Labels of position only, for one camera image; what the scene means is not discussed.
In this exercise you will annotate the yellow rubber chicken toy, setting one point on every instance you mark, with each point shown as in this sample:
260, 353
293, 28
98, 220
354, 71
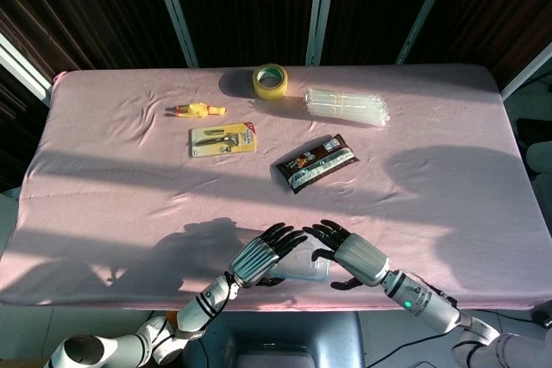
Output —
196, 109

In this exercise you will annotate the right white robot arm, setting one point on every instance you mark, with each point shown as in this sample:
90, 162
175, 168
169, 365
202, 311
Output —
431, 307

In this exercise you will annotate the razor on yellow card pack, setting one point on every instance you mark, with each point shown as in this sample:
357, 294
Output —
224, 146

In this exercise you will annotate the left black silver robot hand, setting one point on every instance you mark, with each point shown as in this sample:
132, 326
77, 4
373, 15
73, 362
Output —
254, 262

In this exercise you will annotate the white metal frame post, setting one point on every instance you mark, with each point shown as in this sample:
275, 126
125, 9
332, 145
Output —
174, 6
424, 10
321, 6

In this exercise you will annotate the clear plastic container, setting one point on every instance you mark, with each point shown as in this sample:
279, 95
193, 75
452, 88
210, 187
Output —
297, 275

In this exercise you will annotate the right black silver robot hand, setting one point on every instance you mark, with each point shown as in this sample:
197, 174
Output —
360, 258

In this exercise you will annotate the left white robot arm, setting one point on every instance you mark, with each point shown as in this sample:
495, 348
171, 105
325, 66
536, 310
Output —
194, 312

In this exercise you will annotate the bundle of clear plastic sticks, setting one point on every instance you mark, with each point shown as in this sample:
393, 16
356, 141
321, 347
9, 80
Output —
366, 109

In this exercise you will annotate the brown snack packet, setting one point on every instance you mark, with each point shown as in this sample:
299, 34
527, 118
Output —
310, 165

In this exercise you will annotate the white metal frame rail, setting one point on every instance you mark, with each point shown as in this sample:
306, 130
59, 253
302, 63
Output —
21, 64
528, 68

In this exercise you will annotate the orange object under table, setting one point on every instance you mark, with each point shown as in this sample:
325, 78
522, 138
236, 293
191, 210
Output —
171, 317

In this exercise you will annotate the yellow packing tape roll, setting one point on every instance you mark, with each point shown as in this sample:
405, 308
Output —
269, 91

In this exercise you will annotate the grey blue robot torso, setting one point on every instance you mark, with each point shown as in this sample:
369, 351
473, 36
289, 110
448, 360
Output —
276, 333

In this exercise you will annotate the pink tablecloth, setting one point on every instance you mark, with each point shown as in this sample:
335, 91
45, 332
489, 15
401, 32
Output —
129, 195

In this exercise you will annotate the black equipment beside table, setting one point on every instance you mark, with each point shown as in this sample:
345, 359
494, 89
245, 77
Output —
528, 131

